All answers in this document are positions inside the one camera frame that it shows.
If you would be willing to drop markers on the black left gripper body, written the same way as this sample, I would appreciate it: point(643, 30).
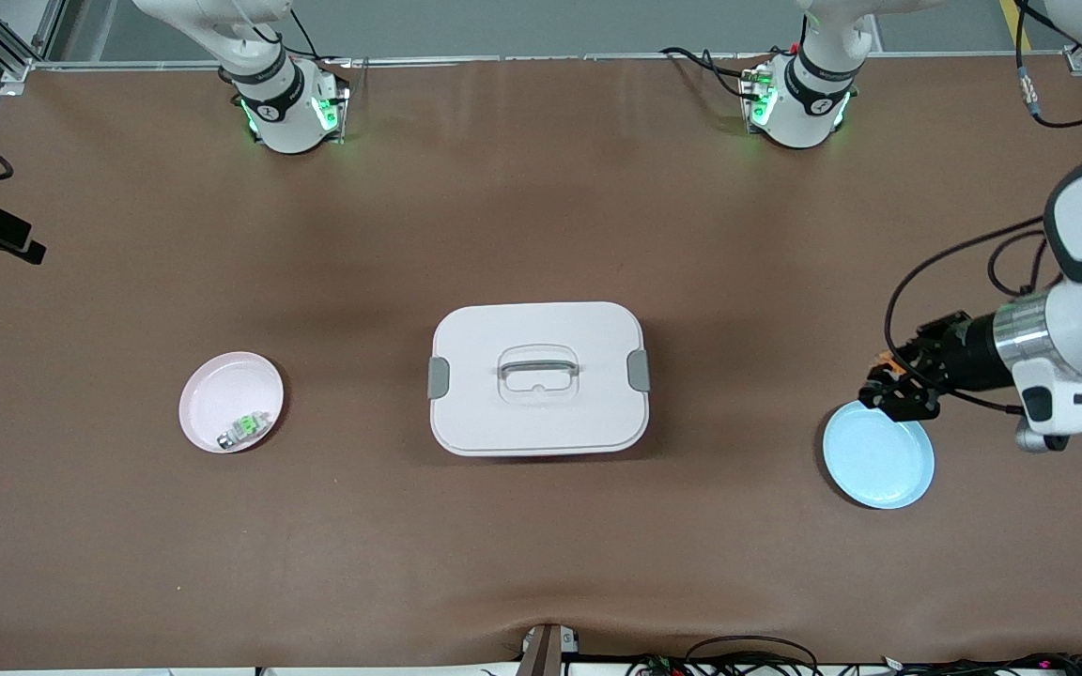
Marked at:
point(966, 356)

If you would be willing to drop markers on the orange push button switch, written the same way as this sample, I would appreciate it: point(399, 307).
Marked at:
point(884, 361)

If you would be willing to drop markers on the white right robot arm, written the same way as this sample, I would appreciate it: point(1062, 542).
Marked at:
point(287, 122)

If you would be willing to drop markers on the light blue round plate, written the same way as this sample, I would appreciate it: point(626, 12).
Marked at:
point(879, 465)

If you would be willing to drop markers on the pink round plate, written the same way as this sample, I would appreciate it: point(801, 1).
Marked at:
point(222, 380)

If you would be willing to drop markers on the white lidded storage box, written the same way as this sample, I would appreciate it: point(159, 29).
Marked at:
point(541, 422)

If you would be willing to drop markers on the green push button switch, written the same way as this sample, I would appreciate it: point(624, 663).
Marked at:
point(242, 430)

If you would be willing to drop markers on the brown post with metal bracket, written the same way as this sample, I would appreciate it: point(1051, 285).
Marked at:
point(541, 652)

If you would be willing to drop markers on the metal table edge rail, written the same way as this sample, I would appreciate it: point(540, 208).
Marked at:
point(550, 59)

